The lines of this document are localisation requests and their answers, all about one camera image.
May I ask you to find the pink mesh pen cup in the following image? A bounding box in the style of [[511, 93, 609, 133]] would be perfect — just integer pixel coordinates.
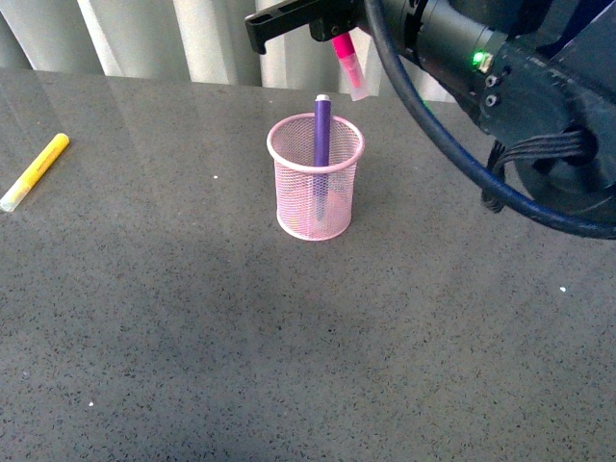
[[267, 113, 365, 241]]

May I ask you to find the yellow marker pen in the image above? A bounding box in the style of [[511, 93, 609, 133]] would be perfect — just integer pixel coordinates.
[[1, 133, 70, 213]]

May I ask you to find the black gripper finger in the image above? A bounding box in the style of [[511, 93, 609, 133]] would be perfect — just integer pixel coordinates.
[[244, 0, 337, 55]]

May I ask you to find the purple marker pen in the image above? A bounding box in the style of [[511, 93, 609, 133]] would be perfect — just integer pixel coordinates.
[[313, 94, 331, 220]]

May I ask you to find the dark blue cable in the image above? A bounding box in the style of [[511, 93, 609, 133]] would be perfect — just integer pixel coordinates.
[[363, 0, 616, 241]]

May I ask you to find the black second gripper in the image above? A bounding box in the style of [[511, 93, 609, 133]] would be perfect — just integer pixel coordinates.
[[309, 1, 508, 96]]

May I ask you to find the black ribbed cable bundle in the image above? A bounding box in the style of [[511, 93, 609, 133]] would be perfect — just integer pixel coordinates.
[[480, 129, 598, 214]]

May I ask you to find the pink marker pen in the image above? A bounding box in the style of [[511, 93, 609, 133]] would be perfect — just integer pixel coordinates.
[[332, 33, 369, 101]]

